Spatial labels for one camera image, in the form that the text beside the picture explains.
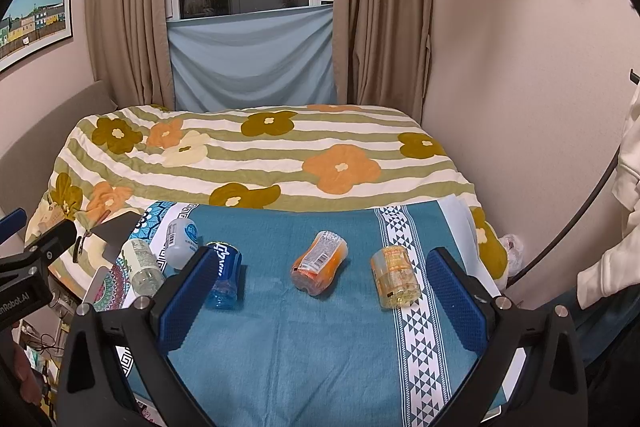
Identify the white green-label plastic cup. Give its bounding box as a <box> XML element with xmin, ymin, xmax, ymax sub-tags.
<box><xmin>122</xmin><ymin>239</ymin><xmax>165</xmax><ymax>297</ymax></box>

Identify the blue label plastic cup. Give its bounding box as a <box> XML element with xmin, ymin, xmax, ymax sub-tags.
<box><xmin>205</xmin><ymin>242</ymin><xmax>242</xmax><ymax>309</ymax></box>

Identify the orange label plastic cup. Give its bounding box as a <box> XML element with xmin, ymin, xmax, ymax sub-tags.
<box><xmin>291</xmin><ymin>231</ymin><xmax>348</xmax><ymax>297</ymax></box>

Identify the yellow label plastic cup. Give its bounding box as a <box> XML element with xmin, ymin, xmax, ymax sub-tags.
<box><xmin>370</xmin><ymin>245</ymin><xmax>421</xmax><ymax>310</ymax></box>

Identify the grey bed headboard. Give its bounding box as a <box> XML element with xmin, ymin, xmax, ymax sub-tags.
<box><xmin>1</xmin><ymin>81</ymin><xmax>117</xmax><ymax>235</ymax></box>

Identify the small white plastic bottle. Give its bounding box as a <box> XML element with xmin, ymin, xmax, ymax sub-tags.
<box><xmin>165</xmin><ymin>218</ymin><xmax>198</xmax><ymax>270</ymax></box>

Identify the floral striped quilt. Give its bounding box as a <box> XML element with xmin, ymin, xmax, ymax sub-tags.
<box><xmin>25</xmin><ymin>105</ymin><xmax>509</xmax><ymax>285</ymax></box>

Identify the white hanging garment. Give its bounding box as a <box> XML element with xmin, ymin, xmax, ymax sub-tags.
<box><xmin>575</xmin><ymin>82</ymin><xmax>640</xmax><ymax>311</ymax></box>

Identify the teal patterned table cloth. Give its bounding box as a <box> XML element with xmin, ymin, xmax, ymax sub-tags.
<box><xmin>132</xmin><ymin>196</ymin><xmax>480</xmax><ymax>426</ymax></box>

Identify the framed houses picture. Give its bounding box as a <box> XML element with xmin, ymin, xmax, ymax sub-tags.
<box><xmin>0</xmin><ymin>0</ymin><xmax>73</xmax><ymax>72</ymax></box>

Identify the left beige curtain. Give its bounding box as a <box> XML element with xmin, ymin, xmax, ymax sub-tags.
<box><xmin>85</xmin><ymin>0</ymin><xmax>175</xmax><ymax>108</ymax></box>

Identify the beige curtain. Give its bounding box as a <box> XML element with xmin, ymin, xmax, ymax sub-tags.
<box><xmin>85</xmin><ymin>0</ymin><xmax>175</xmax><ymax>108</ymax></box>
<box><xmin>332</xmin><ymin>0</ymin><xmax>433</xmax><ymax>121</ymax></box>

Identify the light blue hanging cloth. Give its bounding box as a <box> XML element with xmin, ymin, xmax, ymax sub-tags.
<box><xmin>167</xmin><ymin>5</ymin><xmax>337</xmax><ymax>113</ymax></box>

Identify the right beige curtain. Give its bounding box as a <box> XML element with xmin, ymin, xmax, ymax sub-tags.
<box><xmin>332</xmin><ymin>0</ymin><xmax>433</xmax><ymax>121</ymax></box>

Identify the black curved cable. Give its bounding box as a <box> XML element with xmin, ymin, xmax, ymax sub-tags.
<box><xmin>508</xmin><ymin>146</ymin><xmax>623</xmax><ymax>287</ymax></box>

